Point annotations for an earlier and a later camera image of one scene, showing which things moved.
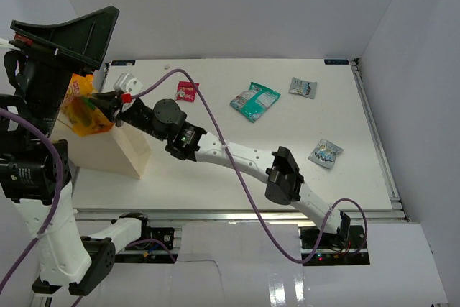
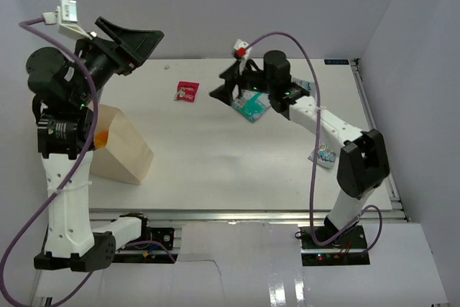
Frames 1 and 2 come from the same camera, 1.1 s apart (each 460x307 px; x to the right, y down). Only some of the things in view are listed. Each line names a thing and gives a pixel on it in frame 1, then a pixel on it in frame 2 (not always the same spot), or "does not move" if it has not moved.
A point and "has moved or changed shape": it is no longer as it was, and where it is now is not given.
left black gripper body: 44,75 → 101,61
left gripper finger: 83,40 → 137,44
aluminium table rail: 228,215 does not move
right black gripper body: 129,113 → 255,80
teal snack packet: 254,103 does not move
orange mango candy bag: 80,111 has moved or changed shape
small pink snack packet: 185,91 does not move
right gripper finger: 107,102 → 231,76
